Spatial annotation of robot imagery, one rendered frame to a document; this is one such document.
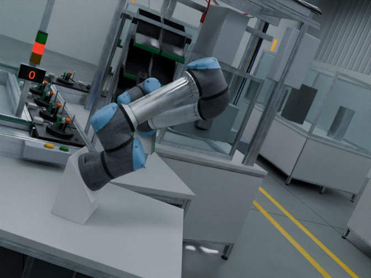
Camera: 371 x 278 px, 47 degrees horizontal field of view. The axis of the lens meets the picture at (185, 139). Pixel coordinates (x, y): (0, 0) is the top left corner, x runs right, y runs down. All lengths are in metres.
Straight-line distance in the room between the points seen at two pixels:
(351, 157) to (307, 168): 0.87
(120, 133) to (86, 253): 0.43
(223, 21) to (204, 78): 1.60
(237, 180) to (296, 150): 3.89
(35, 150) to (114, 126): 0.56
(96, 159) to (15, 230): 0.37
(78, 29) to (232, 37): 9.77
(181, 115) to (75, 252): 0.69
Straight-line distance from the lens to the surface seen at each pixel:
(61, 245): 1.52
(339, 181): 7.90
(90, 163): 1.62
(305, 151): 7.22
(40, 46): 2.23
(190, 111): 1.74
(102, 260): 1.50
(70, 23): 12.71
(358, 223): 5.82
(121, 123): 1.55
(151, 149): 2.33
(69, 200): 1.65
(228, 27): 3.20
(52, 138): 2.14
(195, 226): 3.49
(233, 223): 3.67
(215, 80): 1.63
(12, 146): 2.06
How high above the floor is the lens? 1.63
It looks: 12 degrees down
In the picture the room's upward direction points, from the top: 21 degrees clockwise
